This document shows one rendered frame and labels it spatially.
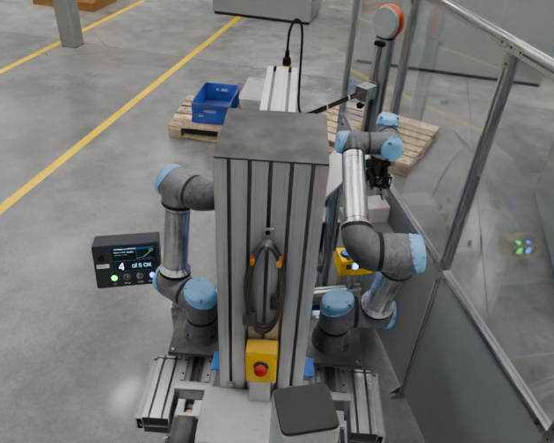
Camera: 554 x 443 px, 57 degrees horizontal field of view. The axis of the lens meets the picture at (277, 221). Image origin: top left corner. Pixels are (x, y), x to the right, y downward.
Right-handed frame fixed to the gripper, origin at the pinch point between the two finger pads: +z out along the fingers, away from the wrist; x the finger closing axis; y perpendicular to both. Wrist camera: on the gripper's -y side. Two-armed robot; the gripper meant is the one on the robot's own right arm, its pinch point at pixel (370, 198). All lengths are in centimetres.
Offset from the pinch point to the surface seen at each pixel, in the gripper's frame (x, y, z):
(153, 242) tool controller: -84, -11, 23
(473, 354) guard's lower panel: 46, 32, 63
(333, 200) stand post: 7, -60, 43
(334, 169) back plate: 7, -64, 26
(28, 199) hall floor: -202, -240, 148
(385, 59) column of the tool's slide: 34, -87, -23
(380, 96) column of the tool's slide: 35, -88, -3
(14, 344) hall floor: -180, -78, 148
